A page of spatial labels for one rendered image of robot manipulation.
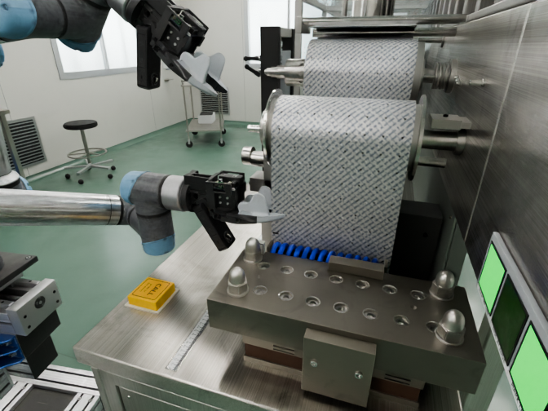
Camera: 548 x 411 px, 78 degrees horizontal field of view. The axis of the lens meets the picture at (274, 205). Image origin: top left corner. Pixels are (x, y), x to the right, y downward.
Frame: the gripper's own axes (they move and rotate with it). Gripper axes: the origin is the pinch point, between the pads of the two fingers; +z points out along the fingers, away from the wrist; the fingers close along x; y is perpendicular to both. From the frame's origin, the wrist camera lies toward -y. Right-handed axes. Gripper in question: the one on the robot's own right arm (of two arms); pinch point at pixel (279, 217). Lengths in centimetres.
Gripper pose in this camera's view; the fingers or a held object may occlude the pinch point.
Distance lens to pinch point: 67.6
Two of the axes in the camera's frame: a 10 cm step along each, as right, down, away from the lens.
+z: 9.5, 1.3, -2.8
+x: 3.1, -4.1, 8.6
